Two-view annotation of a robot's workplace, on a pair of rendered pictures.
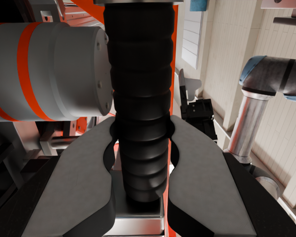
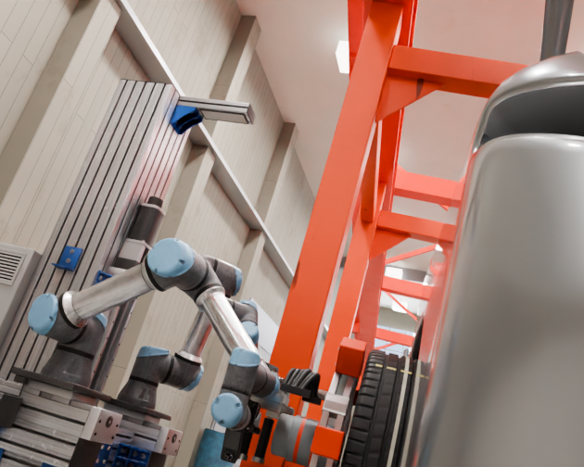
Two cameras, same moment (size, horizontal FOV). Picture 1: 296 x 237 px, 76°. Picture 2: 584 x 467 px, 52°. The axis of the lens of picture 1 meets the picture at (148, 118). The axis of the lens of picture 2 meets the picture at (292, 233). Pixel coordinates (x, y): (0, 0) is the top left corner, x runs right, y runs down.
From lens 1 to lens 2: 1.74 m
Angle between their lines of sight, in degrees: 15
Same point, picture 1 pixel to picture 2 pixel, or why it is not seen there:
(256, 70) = (188, 381)
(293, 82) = (164, 367)
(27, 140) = not seen: hidden behind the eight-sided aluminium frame
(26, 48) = (293, 454)
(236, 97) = (173, 227)
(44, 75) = (289, 443)
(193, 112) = not seen: hidden behind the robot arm
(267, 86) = (183, 365)
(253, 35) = (121, 353)
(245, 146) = not seen: hidden behind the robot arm
